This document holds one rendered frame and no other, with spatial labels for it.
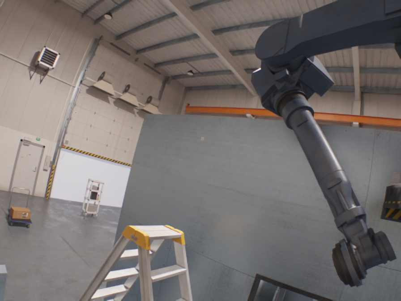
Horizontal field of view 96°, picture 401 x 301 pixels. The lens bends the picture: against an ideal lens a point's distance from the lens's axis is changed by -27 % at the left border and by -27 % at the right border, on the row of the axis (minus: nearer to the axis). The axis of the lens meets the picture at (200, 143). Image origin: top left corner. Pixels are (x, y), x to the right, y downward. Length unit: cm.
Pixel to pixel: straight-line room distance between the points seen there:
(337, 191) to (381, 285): 83
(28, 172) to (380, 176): 1051
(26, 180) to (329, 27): 1049
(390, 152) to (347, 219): 78
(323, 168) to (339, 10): 63
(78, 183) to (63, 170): 101
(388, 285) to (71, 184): 1111
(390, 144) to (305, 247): 83
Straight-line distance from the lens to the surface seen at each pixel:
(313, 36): 104
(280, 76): 119
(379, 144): 159
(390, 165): 157
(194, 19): 859
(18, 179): 1053
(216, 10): 846
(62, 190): 1129
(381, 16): 93
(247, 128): 180
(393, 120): 1028
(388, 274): 160
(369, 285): 160
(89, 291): 178
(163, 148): 226
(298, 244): 158
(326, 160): 99
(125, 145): 1214
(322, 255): 157
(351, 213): 91
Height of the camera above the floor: 268
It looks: 8 degrees up
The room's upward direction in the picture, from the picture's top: 14 degrees clockwise
